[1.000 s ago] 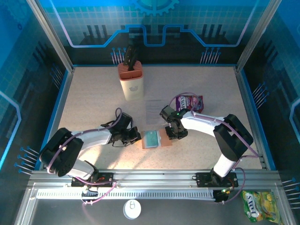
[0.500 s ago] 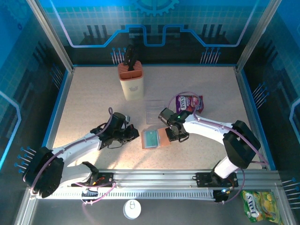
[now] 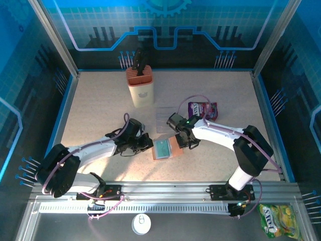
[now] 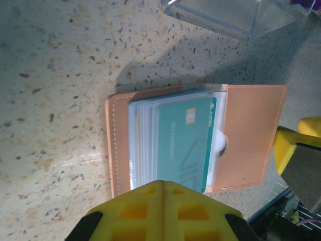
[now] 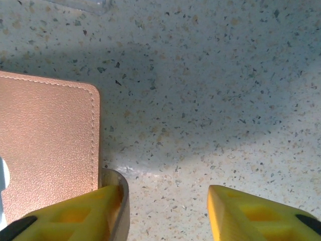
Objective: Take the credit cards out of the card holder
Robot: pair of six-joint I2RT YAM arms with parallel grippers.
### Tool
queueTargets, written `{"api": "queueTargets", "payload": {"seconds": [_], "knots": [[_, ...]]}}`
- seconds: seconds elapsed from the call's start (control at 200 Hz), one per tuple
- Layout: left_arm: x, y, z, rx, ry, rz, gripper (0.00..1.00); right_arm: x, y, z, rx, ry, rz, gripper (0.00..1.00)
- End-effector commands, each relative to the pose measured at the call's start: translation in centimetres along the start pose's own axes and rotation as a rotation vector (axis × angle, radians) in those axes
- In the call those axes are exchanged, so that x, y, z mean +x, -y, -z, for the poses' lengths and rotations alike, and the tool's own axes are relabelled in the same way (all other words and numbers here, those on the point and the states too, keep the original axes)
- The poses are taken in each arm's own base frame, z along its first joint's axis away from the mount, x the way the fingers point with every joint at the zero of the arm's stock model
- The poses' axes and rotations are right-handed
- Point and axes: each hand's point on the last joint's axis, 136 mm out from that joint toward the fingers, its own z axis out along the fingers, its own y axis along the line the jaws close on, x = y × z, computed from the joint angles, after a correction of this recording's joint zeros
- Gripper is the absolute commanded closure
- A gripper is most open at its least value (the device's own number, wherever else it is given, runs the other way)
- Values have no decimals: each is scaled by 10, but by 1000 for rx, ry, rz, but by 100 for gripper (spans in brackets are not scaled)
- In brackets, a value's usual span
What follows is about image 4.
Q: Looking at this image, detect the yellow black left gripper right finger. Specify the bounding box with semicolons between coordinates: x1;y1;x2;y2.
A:
164;180;263;241

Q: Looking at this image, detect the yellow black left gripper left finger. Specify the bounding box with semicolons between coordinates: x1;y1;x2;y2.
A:
65;180;165;241

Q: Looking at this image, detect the orange tray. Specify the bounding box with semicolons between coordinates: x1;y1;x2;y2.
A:
105;84;288;199

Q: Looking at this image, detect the teal credit card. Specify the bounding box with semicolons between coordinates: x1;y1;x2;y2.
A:
151;96;218;194

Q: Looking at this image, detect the clear acrylic card tray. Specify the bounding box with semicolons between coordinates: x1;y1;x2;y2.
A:
160;0;318;38

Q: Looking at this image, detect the white slotted cable duct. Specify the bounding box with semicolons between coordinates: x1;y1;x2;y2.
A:
299;204;321;230

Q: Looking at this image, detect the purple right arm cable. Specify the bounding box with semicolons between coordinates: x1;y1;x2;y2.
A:
295;217;321;226

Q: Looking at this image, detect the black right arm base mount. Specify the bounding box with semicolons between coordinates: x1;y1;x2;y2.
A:
250;208;321;241

